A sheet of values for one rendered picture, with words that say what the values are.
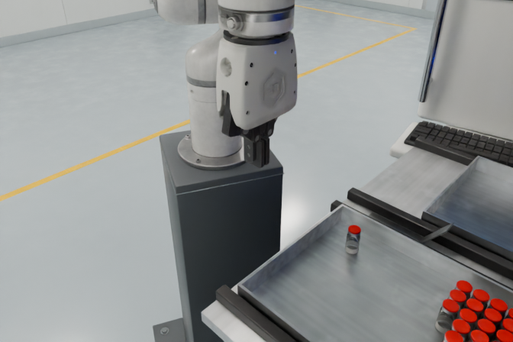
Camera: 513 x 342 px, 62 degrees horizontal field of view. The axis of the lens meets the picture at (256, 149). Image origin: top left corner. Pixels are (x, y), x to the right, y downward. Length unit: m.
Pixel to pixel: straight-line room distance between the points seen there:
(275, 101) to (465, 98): 0.91
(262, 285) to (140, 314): 1.19
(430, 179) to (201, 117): 0.50
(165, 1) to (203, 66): 0.15
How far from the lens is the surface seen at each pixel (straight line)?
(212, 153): 0.99
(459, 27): 1.31
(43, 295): 2.03
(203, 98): 0.93
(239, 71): 0.47
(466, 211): 0.90
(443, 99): 1.38
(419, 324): 0.68
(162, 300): 1.86
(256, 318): 0.62
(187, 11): 0.87
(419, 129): 1.29
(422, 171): 0.99
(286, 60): 0.51
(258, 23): 0.46
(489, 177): 1.03
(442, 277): 0.75
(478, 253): 0.79
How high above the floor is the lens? 1.39
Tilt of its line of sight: 30 degrees down
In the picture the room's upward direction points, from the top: straight up
